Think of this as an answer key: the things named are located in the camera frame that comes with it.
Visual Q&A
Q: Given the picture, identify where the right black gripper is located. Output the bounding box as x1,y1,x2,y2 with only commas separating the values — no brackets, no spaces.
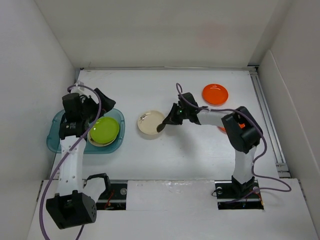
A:
162,102,189,125

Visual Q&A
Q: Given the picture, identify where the green plate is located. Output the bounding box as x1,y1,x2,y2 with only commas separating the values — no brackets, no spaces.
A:
89,116,120,145

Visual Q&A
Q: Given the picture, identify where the beige plate with black patch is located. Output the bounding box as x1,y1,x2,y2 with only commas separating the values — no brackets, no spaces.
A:
137,110,165,135

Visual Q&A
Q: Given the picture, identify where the beige plate with flowers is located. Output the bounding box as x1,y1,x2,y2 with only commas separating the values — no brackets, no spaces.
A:
87,132,117,147

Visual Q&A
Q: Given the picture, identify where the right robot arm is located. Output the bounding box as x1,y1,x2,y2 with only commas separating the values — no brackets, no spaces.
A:
156,92,263,199

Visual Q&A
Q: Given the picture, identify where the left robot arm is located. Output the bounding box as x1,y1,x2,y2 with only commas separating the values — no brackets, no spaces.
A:
40,85,116,229

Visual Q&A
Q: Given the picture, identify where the teal plastic bin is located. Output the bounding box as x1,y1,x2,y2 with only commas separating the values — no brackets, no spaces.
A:
46,108,126,154

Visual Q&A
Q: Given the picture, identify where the orange plate upper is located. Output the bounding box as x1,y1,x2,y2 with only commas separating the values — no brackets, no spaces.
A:
202,83,229,106

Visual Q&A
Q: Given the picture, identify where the orange plate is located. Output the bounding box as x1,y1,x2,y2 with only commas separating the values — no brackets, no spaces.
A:
202,83,229,106
217,123,245,133

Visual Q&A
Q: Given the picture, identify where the orange plate lower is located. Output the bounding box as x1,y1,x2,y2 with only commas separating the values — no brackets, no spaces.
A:
217,123,245,133

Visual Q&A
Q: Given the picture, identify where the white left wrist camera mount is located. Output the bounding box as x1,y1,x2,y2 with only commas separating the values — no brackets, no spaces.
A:
70,81,85,96

